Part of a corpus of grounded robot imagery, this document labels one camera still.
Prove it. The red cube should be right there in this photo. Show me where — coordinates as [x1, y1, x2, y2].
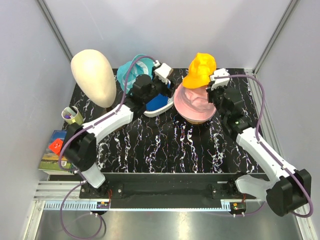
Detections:
[48, 138, 63, 155]

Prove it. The pink bucket hat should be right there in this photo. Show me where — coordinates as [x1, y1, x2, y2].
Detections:
[173, 84, 216, 122]

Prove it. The purple cable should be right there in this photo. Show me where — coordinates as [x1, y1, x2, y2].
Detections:
[58, 56, 157, 240]
[214, 74, 315, 219]

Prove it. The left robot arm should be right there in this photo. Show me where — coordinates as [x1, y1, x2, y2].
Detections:
[60, 74, 176, 198]

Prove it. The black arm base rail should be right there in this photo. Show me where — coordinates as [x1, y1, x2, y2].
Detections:
[79, 173, 243, 211]

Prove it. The right aluminium frame post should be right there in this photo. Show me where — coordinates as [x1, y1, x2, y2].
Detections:
[252, 0, 300, 75]

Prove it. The white plastic basket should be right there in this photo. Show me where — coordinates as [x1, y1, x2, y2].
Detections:
[142, 80, 176, 118]

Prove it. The aluminium frame post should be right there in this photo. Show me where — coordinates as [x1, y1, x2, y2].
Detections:
[35, 0, 73, 62]
[252, 0, 300, 75]

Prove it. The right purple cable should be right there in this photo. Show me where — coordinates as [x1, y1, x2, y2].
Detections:
[214, 74, 315, 219]

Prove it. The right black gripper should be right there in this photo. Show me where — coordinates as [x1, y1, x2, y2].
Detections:
[205, 81, 228, 121]

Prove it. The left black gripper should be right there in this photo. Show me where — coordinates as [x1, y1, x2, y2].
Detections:
[143, 67, 179, 105]

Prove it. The cream mannequin head stand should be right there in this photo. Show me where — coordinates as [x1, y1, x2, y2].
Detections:
[70, 49, 117, 109]

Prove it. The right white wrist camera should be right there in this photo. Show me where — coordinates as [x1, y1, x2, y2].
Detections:
[206, 68, 230, 92]

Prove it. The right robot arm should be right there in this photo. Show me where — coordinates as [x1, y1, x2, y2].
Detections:
[206, 84, 312, 217]

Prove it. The blue hat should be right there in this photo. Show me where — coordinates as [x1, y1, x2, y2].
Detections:
[146, 94, 172, 112]

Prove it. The black marble table mat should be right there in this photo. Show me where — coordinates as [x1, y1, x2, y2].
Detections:
[68, 67, 261, 175]

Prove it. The orange bucket hat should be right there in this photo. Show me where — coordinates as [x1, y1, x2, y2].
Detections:
[182, 52, 217, 89]

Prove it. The left aluminium frame post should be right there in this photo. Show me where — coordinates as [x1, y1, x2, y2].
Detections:
[35, 0, 73, 62]

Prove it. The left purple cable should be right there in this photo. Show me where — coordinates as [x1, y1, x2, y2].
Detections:
[58, 56, 157, 240]

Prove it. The wooden hat stand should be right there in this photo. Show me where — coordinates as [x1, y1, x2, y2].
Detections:
[187, 119, 207, 125]

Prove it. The yellow tape cup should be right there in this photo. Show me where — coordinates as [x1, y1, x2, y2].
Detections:
[61, 106, 84, 125]

